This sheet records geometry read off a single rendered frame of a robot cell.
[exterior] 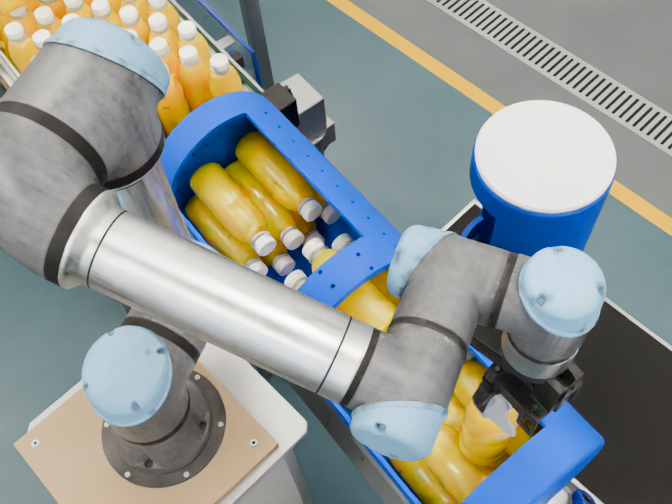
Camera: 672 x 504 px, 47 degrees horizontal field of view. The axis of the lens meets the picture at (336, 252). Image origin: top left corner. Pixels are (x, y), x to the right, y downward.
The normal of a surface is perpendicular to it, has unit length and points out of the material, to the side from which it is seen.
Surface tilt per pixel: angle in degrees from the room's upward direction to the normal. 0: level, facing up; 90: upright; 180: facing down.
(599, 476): 0
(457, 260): 1
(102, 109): 55
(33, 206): 24
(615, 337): 0
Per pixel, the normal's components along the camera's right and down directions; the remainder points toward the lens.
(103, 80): 0.62, -0.15
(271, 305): 0.24, -0.48
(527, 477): -0.18, -0.40
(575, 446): 0.29, -0.69
